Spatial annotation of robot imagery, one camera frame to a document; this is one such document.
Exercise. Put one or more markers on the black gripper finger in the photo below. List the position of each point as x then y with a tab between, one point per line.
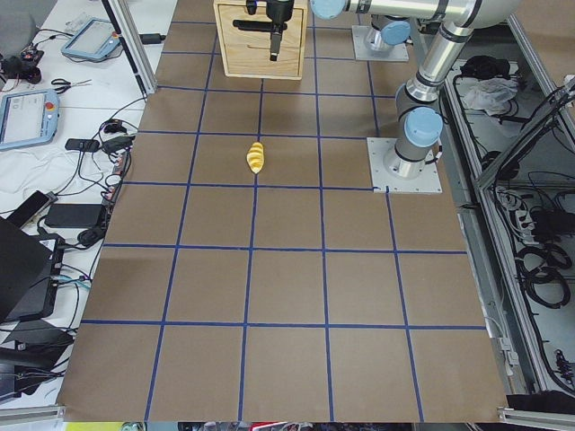
275	41
245	25

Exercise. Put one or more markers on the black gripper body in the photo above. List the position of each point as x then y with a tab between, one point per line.
279	11

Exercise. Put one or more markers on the wooden drawer cabinet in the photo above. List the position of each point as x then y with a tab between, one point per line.
246	54

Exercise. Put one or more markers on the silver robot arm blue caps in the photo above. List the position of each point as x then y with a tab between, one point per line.
421	125

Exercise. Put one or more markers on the yellow croissant toy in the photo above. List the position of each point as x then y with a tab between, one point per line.
255	157

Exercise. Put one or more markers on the blue teach pendant far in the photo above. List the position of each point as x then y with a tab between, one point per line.
95	41

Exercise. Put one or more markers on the blue teach pendant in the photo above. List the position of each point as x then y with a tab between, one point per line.
95	41
28	118

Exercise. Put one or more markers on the black power strip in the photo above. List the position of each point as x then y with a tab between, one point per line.
121	163

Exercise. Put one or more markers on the black scissors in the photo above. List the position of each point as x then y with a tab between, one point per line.
61	85

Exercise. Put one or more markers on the black small remote device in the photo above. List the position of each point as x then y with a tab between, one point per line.
83	145

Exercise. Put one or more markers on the white crumpled cloth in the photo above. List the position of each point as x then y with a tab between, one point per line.
492	95

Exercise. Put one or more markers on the blue teach pendant near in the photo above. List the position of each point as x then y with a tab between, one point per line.
28	118

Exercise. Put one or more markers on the black power adapter brick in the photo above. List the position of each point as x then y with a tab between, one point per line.
73	215

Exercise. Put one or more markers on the black laptop computer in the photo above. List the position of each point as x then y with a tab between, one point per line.
29	267

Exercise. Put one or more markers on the aluminium frame post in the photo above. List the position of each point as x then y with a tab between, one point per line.
126	29

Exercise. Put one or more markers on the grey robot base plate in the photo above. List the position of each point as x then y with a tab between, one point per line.
391	174

